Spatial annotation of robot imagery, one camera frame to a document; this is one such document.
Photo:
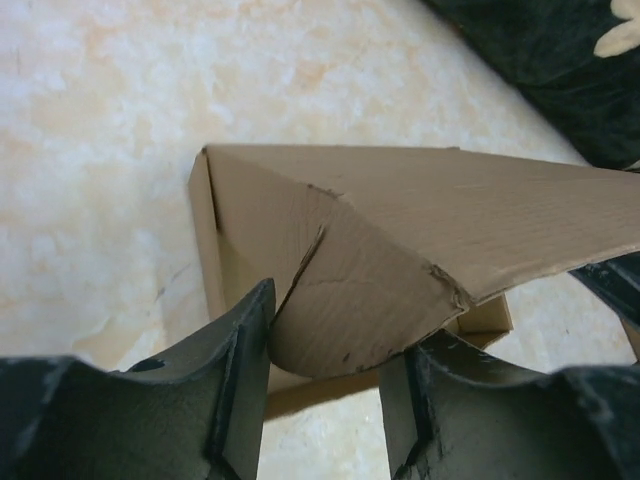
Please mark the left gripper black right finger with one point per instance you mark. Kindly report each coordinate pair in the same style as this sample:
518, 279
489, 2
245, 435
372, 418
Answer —
453, 411

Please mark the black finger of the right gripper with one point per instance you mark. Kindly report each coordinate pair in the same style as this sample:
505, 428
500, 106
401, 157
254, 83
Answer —
617, 283

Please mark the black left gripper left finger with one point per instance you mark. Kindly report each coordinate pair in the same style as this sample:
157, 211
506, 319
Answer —
193, 411

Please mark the brown cardboard box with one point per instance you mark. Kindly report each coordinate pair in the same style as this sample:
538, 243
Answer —
372, 249

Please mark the black flower pattern cushion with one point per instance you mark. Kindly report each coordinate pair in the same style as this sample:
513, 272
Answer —
575, 61

